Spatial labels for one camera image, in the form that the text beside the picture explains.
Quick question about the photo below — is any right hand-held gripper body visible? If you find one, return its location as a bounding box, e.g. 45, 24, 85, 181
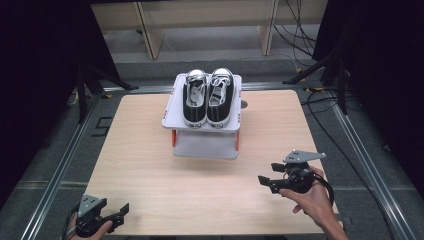
270, 149, 327, 195

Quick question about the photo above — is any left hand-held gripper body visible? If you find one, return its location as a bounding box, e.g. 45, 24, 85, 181
75, 194, 116, 239

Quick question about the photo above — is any white two-tier shoe rack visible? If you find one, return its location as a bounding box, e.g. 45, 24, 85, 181
161, 72, 243, 161

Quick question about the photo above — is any black and white canvas shoe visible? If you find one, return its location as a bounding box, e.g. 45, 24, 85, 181
182, 68, 210, 129
206, 67, 235, 129

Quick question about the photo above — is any person's left hand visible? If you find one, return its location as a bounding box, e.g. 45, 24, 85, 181
69, 219, 114, 240

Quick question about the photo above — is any person's right hand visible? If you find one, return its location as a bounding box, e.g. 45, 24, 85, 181
279, 165, 336, 228

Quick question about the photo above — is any black tripod stand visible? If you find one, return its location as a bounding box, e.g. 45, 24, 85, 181
282, 46, 350, 116
75, 61, 140, 125

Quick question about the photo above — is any black curtain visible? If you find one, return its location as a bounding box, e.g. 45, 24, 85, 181
312, 0, 424, 198
0, 0, 120, 209

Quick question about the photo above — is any beige wooden furniture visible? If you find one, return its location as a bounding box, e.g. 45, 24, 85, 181
91, 0, 330, 61

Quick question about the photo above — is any left hand-held gripper cable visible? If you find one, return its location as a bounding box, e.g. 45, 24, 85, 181
61, 203, 82, 240

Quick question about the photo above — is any hand-held gripper cable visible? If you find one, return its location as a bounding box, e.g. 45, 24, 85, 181
312, 173, 336, 207
61, 203, 82, 240

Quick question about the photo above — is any right hand-held gripper cable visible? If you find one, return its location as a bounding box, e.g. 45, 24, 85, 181
312, 173, 336, 207

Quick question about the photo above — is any long black floor cable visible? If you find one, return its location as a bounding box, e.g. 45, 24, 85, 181
300, 89, 398, 240

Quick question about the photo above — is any metal floor rail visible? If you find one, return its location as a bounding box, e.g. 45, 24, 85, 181
19, 93, 102, 240
328, 96, 418, 240

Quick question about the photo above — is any bundle of black cables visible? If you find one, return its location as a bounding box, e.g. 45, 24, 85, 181
273, 0, 318, 68

